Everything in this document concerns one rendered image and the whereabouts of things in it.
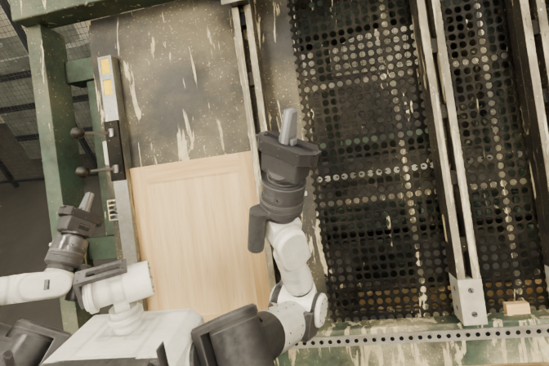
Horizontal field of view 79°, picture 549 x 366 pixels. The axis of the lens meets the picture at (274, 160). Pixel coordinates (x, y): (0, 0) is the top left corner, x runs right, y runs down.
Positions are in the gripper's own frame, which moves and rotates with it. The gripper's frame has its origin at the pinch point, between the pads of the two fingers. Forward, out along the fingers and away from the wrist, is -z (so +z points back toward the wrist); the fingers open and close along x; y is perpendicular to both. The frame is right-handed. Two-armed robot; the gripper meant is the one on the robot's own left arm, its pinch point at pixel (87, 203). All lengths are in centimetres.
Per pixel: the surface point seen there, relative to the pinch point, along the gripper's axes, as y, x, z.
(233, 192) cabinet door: 32.2, 26.6, -10.3
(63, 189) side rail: -22.2, 2.3, -8.4
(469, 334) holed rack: 91, 67, 23
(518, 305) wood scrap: 104, 71, 15
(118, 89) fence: 1.1, -4.7, -39.0
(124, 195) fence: -1.2, 11.7, -7.2
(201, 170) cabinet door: 23.6, 19.1, -16.0
